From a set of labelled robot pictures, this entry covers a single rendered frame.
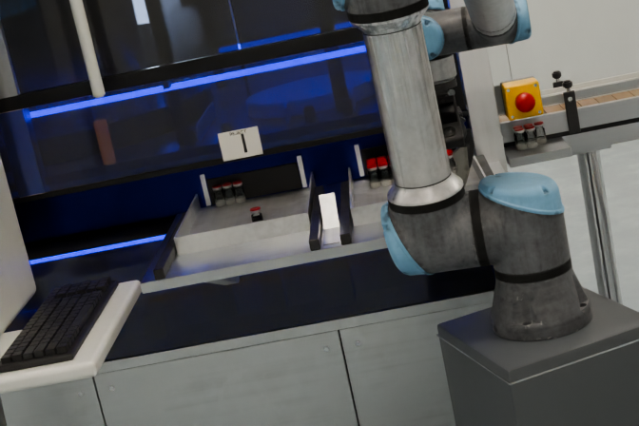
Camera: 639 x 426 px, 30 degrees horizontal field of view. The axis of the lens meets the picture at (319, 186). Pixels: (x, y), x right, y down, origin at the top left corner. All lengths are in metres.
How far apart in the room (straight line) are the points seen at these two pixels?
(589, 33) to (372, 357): 4.80
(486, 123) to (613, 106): 0.30
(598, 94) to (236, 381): 1.02
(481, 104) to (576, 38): 4.74
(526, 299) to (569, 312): 0.06
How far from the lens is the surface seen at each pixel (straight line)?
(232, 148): 2.49
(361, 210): 2.21
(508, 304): 1.80
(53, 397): 2.73
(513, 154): 2.54
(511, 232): 1.76
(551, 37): 7.17
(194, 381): 2.66
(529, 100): 2.45
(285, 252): 2.15
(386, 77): 1.70
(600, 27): 7.22
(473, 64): 2.46
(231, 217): 2.47
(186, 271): 2.17
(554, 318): 1.79
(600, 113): 2.63
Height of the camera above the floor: 1.47
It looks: 13 degrees down
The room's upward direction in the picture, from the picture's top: 12 degrees counter-clockwise
